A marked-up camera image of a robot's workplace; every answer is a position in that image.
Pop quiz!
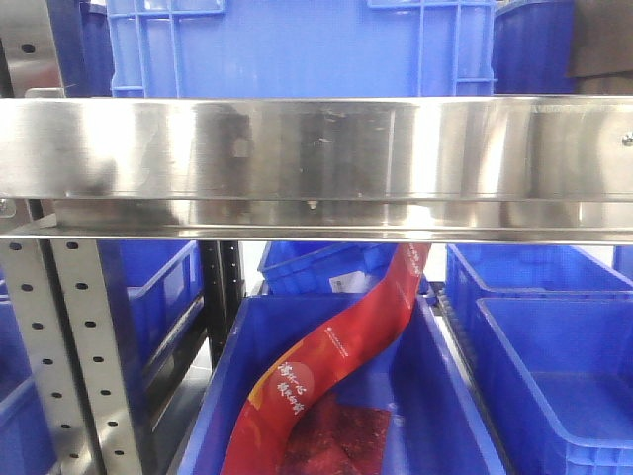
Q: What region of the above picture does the blue bin behind centre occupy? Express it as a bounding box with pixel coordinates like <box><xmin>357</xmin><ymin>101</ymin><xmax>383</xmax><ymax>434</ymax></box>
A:
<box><xmin>258</xmin><ymin>240</ymin><xmax>430</xmax><ymax>296</ymax></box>

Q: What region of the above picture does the blue bin lower left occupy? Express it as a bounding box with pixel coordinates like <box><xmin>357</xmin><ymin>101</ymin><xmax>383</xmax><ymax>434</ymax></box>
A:
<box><xmin>120</xmin><ymin>240</ymin><xmax>205</xmax><ymax>367</ymax></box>

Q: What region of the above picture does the blue bin lower right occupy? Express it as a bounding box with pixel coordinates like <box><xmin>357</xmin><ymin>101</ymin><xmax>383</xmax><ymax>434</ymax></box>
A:
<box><xmin>444</xmin><ymin>242</ymin><xmax>633</xmax><ymax>475</ymax></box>

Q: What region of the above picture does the blue bin with red bag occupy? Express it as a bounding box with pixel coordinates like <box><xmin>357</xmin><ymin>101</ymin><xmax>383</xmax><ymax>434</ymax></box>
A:
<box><xmin>177</xmin><ymin>294</ymin><xmax>505</xmax><ymax>474</ymax></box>

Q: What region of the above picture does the steel shelf rail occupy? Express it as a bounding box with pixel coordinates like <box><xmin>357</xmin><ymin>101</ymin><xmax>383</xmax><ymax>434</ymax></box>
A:
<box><xmin>1</xmin><ymin>96</ymin><xmax>632</xmax><ymax>244</ymax></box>

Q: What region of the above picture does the steel perforated rack upright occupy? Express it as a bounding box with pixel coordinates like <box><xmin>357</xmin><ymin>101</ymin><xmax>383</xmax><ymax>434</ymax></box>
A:
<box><xmin>1</xmin><ymin>238</ymin><xmax>152</xmax><ymax>474</ymax></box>

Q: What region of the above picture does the red snack bag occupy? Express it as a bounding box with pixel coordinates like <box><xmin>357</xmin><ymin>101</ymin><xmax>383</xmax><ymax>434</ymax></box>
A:
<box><xmin>221</xmin><ymin>243</ymin><xmax>431</xmax><ymax>474</ymax></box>

